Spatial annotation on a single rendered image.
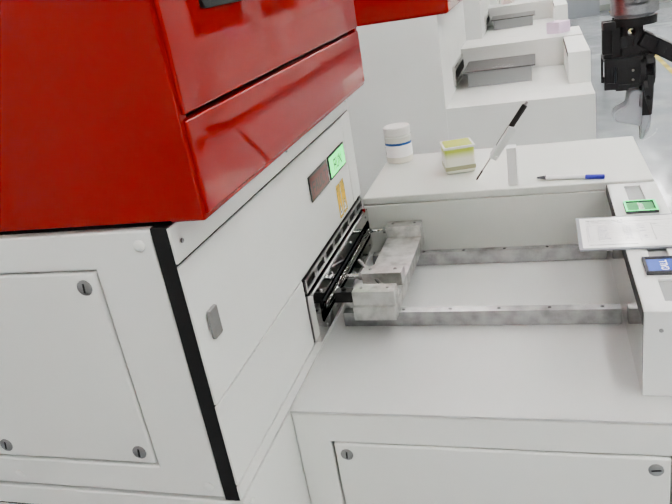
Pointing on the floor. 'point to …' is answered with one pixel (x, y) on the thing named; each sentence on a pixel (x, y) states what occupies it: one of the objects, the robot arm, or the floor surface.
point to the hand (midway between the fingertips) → (645, 130)
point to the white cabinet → (482, 460)
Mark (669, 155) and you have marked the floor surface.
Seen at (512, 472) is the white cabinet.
